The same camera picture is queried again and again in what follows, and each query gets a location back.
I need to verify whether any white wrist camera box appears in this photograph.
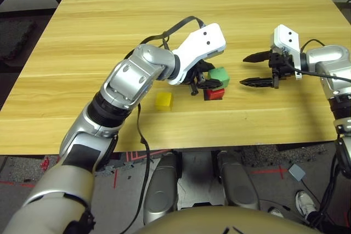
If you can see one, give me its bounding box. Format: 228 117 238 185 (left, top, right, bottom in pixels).
166 22 228 86
269 24 303 82

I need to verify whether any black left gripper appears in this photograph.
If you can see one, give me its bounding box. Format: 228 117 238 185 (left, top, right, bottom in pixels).
182 60 224 97

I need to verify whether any yellow wooden block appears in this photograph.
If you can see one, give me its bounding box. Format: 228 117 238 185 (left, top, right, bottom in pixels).
155 92 174 112

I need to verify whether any tan robot torso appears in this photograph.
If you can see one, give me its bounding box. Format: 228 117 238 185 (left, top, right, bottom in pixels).
133 206 320 234

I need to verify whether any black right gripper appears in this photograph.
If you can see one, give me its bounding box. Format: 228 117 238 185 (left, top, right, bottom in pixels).
239 50 293 90

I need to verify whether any red wooden block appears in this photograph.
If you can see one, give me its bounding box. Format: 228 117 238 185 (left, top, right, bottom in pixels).
203 88 226 101

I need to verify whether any green wooden block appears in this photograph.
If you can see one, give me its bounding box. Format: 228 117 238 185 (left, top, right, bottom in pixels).
207 66 229 89

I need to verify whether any small grey floor box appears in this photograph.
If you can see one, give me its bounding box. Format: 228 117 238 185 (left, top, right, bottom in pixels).
287 163 307 182

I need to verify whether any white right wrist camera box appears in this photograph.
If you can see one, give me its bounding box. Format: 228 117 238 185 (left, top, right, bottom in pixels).
269 24 303 82

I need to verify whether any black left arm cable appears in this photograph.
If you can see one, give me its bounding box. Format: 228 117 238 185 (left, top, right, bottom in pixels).
123 15 206 234

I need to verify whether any grey robot right thigh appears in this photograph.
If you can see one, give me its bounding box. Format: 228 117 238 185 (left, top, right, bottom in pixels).
218 151 262 212

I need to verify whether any grey robot left thigh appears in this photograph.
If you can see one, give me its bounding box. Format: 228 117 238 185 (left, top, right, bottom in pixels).
143 152 179 226

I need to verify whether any black foam floor mat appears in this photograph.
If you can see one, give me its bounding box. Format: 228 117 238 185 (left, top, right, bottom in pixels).
0 19 38 62

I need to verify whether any grey robot thigh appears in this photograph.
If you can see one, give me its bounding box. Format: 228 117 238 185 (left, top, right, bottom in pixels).
218 151 262 212
143 152 179 226

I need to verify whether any white sneaker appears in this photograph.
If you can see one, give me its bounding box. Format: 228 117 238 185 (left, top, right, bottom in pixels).
268 207 285 219
295 190 318 219

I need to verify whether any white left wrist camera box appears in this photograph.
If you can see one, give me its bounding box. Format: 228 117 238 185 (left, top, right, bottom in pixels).
166 22 228 86

